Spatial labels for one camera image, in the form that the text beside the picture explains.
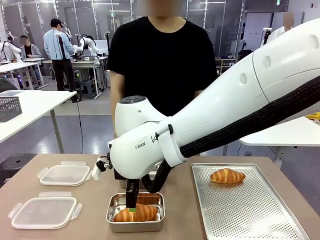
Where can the person's right forearm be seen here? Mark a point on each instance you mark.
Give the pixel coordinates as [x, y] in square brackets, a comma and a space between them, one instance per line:
[117, 95]

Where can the man in light-blue jacket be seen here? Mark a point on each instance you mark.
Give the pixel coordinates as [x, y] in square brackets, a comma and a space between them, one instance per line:
[56, 45]

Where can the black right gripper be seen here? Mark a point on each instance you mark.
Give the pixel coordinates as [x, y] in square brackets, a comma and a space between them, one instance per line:
[119, 174]

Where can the steel airtight container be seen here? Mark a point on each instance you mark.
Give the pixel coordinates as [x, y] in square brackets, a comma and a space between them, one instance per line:
[135, 226]

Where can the person in white shirt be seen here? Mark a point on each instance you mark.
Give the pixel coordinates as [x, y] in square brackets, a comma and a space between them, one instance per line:
[280, 32]

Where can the seated person gray hoodie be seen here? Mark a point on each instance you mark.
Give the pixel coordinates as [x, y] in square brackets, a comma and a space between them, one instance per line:
[31, 50]

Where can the clear plastic container lid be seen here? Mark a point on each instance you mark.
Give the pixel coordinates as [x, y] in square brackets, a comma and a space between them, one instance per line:
[43, 212]
[65, 175]

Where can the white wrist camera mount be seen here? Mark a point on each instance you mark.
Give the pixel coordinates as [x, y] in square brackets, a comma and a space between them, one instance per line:
[101, 166]

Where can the yellow object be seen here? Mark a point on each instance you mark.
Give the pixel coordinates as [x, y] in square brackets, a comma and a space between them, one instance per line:
[314, 116]

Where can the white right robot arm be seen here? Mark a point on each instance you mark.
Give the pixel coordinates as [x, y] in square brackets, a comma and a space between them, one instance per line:
[225, 100]

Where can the person's left forearm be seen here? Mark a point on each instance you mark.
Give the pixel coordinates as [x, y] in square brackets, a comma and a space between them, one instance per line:
[198, 93]

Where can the person in black t-shirt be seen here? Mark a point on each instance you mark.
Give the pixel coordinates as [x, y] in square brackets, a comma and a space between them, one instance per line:
[162, 62]

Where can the white background workbench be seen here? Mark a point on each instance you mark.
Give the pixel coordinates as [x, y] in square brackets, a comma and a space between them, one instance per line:
[85, 63]
[17, 67]

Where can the white rounded table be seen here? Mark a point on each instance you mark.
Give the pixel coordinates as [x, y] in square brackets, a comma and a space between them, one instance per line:
[287, 135]

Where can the perforated metal baking tray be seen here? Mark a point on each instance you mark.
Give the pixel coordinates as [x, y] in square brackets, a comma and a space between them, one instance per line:
[245, 210]

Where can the gray perforated basket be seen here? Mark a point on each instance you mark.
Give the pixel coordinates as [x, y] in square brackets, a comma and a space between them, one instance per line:
[8, 108]

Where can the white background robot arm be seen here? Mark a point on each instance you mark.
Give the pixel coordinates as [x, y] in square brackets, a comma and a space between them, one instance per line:
[10, 48]
[90, 45]

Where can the gray step stool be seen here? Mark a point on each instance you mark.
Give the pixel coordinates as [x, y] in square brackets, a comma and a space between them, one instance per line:
[86, 88]

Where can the white side table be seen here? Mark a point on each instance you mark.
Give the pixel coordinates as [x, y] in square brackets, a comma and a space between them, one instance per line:
[37, 107]

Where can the golden croissant bread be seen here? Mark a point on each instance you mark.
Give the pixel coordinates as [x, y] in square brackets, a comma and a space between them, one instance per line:
[227, 176]
[140, 213]

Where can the dark gray chair back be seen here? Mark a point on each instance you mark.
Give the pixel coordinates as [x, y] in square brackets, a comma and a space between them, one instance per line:
[7, 86]

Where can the black tripod stand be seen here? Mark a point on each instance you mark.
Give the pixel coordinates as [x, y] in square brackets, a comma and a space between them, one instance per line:
[65, 75]

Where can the shoe shelf rack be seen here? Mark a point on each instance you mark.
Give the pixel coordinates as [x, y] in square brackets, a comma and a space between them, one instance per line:
[225, 65]

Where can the black round stool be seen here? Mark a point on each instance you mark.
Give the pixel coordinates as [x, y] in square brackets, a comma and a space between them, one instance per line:
[16, 162]

